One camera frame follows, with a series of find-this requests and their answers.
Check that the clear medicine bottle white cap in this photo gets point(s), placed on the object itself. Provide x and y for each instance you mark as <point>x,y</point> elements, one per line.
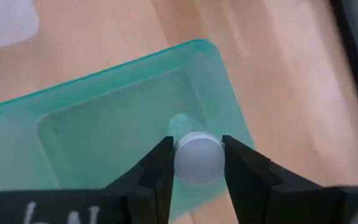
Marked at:
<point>199,158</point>

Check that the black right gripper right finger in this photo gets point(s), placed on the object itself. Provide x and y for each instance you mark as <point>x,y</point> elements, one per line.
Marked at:
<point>259,186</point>

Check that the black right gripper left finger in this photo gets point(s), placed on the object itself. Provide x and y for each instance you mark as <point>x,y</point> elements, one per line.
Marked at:
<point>148,186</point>

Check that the clear frosted plastic bin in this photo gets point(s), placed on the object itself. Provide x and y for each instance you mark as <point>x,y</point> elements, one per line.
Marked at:
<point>2,21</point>

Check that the teal translucent plastic bin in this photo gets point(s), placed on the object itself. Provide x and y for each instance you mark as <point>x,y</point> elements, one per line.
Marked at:
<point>104,124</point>

